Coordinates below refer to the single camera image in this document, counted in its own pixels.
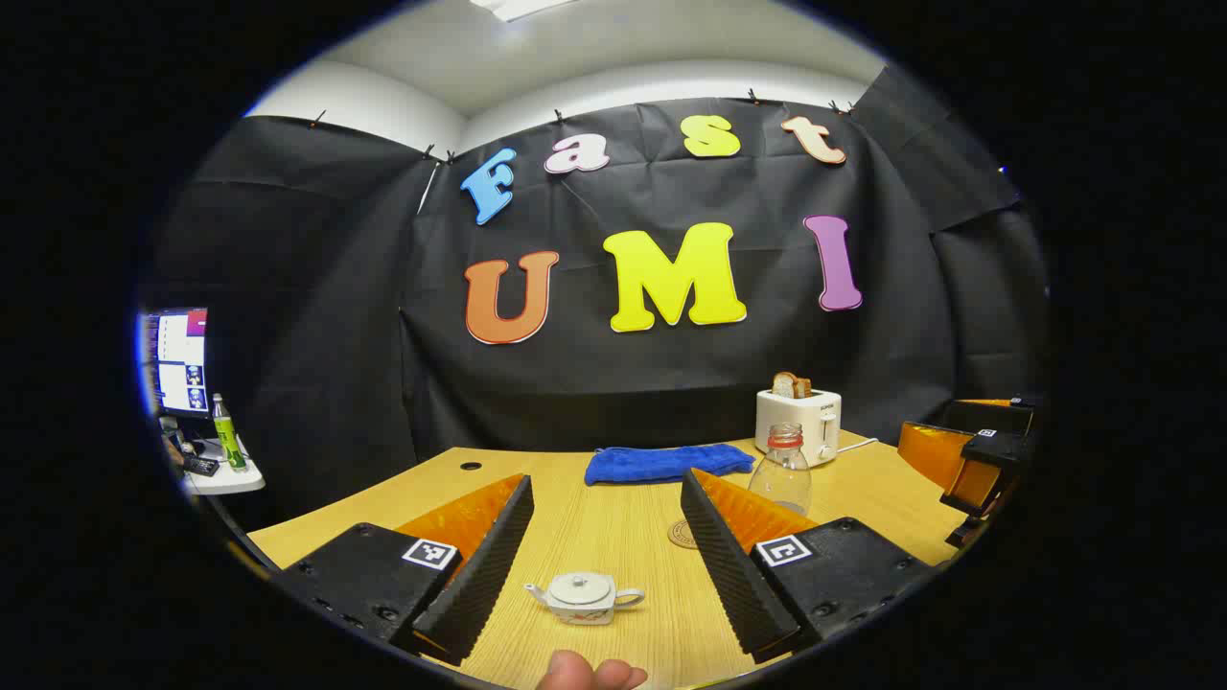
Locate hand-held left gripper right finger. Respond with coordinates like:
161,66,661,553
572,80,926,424
681,468,945,664

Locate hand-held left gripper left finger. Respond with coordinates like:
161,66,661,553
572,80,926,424
273,472,536,667

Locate clear plastic water bottle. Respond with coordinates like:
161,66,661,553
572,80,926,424
748,423,814,518

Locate white teacup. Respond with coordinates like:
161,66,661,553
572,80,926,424
524,572,645,627

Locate green drink bottle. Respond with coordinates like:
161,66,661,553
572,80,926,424
211,393,248,472

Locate blue towel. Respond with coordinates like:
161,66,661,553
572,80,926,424
585,443,756,486

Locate white toaster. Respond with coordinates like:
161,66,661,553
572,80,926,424
755,388,843,469

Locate black backdrop cloth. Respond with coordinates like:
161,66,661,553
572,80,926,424
144,62,1051,528

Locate white side table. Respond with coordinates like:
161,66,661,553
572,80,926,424
177,436,266,496

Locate computer monitor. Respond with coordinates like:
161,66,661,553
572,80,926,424
142,307,210,420

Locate ceiling light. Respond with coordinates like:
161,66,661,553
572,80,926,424
470,0,576,22

